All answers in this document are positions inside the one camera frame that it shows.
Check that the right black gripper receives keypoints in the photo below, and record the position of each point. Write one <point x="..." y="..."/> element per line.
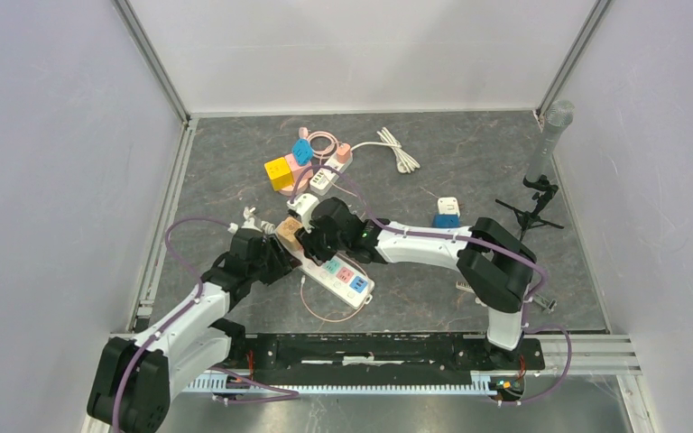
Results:
<point x="311" y="249"/>

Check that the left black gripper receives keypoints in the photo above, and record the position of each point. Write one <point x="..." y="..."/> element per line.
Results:
<point x="283" y="261"/>

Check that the tan cube adapter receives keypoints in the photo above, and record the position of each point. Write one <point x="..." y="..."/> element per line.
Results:
<point x="285" y="233"/>

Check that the large white power strip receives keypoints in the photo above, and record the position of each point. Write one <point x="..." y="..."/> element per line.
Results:
<point x="339" y="276"/>

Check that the blue cube socket adapter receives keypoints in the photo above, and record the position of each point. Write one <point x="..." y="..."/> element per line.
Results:
<point x="446" y="221"/>

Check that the white square plug adapter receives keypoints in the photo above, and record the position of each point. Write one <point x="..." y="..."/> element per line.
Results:
<point x="448" y="206"/>

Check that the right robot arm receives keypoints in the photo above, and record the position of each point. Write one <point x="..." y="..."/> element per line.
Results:
<point x="495" y="264"/>

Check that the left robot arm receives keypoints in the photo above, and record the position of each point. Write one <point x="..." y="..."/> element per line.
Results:
<point x="137" y="378"/>

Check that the pink round socket stack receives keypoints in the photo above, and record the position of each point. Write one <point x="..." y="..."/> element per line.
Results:
<point x="300" y="176"/>

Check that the salmon plug on strip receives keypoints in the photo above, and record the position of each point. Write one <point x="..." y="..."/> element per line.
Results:
<point x="343" y="152"/>

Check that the light blue plug adapter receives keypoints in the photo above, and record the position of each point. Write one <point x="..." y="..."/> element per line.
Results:
<point x="302" y="151"/>

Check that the small white power strip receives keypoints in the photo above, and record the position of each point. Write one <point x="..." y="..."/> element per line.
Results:
<point x="324" y="179"/>

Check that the yellow cube adapter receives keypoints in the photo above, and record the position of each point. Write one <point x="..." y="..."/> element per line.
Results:
<point x="279" y="173"/>

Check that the white comb-like part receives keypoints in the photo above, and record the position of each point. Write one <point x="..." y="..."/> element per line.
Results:
<point x="464" y="286"/>

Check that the black microphone tripod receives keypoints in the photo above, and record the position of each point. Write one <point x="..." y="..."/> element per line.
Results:
<point x="545" y="191"/>

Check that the grey microphone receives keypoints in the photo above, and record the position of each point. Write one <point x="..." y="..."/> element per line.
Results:
<point x="557" y="119"/>

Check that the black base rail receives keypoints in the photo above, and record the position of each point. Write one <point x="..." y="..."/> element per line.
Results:
<point x="436" y="358"/>

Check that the white cable duct strip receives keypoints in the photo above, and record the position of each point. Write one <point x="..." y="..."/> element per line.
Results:
<point x="476" y="384"/>

